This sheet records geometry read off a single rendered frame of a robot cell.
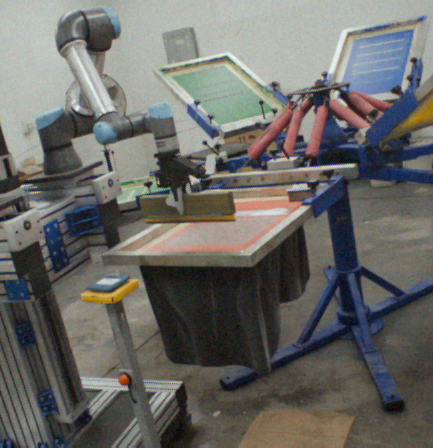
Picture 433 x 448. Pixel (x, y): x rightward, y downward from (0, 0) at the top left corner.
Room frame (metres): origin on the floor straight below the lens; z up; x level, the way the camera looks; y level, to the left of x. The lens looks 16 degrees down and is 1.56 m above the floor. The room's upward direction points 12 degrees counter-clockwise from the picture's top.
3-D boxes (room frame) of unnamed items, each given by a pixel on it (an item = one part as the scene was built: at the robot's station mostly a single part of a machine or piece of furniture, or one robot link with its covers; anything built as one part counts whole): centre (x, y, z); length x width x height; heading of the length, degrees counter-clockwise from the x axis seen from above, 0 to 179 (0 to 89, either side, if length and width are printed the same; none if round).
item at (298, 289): (2.04, -0.20, 0.74); 0.46 x 0.04 x 0.42; 146
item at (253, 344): (1.96, 0.11, 0.74); 0.45 x 0.03 x 0.43; 56
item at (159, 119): (2.01, 0.10, 1.39); 0.09 x 0.08 x 0.11; 36
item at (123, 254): (2.20, -0.06, 0.97); 0.79 x 0.58 x 0.04; 146
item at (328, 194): (2.24, -0.42, 0.98); 0.30 x 0.05 x 0.07; 146
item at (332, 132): (3.08, -0.64, 0.67); 0.39 x 0.39 x 1.35
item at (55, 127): (2.38, 0.52, 1.42); 0.13 x 0.12 x 0.14; 126
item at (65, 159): (2.38, 0.53, 1.31); 0.15 x 0.15 x 0.10
